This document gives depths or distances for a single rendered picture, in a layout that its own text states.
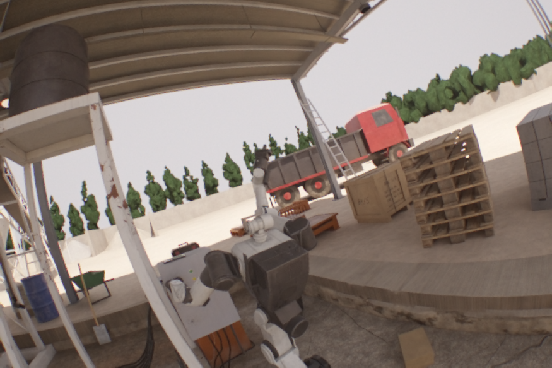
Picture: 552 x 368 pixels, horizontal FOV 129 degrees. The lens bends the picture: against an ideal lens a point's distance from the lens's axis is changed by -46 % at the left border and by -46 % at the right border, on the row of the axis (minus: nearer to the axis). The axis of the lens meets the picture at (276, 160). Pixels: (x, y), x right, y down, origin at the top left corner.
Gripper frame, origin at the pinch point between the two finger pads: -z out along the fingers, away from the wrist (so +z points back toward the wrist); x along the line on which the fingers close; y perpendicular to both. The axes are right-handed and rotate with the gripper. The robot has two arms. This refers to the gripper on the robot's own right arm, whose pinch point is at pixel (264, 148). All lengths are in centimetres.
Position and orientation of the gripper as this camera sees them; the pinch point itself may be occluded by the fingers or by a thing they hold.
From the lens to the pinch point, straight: 164.3
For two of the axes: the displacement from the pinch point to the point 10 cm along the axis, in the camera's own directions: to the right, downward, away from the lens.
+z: -1.5, 8.1, -5.7
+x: 9.1, -1.1, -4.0
